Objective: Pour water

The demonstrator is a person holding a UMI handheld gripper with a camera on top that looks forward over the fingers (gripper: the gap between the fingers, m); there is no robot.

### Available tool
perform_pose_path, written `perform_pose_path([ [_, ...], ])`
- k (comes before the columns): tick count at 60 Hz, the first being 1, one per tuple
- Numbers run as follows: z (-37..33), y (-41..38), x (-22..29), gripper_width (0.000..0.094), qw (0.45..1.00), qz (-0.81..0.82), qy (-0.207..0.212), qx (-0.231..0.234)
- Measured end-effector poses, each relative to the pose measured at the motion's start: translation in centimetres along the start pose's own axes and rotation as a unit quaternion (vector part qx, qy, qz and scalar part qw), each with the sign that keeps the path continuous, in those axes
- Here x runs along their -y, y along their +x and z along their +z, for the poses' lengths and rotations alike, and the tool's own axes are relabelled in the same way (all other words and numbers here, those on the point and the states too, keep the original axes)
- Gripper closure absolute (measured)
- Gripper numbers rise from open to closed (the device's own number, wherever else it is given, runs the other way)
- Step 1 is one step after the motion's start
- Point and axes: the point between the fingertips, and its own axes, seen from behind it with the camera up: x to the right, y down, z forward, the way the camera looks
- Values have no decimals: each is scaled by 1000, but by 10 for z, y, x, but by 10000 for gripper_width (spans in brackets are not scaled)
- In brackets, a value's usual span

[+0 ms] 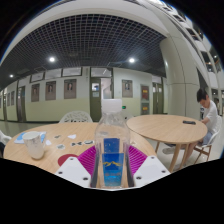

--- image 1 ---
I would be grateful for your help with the white wooden-legged chair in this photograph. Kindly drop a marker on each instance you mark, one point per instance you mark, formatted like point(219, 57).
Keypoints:
point(213, 143)

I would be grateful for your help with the white mug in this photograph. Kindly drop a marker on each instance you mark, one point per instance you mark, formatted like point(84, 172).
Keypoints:
point(33, 146)

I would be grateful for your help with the clear water bottle blue label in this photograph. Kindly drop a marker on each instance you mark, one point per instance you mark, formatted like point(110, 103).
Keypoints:
point(112, 133)

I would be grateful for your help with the round wooden side table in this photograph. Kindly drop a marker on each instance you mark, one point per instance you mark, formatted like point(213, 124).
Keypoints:
point(163, 128)

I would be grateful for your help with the white lattice plastic chair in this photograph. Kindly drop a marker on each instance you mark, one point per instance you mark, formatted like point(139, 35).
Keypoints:
point(76, 116)

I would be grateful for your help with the white plastic armchair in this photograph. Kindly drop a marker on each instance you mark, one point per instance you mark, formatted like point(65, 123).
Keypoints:
point(4, 137)

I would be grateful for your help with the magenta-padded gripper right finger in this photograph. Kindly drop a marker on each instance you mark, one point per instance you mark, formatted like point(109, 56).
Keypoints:
point(150, 171)

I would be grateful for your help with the framed wall portraits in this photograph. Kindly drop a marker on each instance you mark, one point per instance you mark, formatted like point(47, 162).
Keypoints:
point(70, 88)

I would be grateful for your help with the dark door beside pillar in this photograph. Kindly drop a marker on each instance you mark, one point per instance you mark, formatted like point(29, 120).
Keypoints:
point(157, 98)

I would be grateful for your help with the green door with window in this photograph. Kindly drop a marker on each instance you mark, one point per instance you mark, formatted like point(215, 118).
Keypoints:
point(95, 105)

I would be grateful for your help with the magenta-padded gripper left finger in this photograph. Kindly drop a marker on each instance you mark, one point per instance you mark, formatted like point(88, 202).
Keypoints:
point(71, 171)

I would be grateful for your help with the ceiling lights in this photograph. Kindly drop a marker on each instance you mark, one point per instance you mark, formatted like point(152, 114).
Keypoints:
point(52, 59)

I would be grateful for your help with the flat round red coaster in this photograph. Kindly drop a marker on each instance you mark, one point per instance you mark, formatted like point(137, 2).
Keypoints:
point(65, 160)

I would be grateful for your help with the dark double door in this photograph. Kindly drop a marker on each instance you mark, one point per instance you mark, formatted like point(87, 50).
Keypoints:
point(21, 104)

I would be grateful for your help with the green exit sign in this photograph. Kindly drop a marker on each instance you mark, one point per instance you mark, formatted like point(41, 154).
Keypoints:
point(124, 107)

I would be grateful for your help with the black phone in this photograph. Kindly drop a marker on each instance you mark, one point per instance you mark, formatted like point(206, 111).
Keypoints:
point(189, 122)

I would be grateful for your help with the light blue booklet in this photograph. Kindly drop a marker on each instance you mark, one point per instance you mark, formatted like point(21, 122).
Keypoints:
point(19, 138)

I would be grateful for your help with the red wall notice board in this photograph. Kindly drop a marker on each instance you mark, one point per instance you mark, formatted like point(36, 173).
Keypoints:
point(145, 93)

